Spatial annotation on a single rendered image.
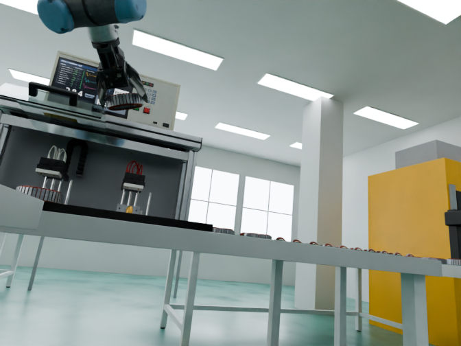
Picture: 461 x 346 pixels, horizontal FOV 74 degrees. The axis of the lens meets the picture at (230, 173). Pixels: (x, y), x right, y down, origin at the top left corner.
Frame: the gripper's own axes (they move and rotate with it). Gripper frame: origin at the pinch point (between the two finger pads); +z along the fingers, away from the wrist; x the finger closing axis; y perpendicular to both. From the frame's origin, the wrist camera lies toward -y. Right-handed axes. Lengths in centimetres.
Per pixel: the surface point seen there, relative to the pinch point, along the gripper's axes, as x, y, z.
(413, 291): 81, 56, 49
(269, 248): 33, 48, 20
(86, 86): -14.4, -17.5, 0.9
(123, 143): -4.5, 0.2, 14.5
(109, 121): -8.0, -6.0, 8.9
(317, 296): 161, -82, 365
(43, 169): -25.7, 13.3, 10.8
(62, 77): -21.3, -18.8, -2.7
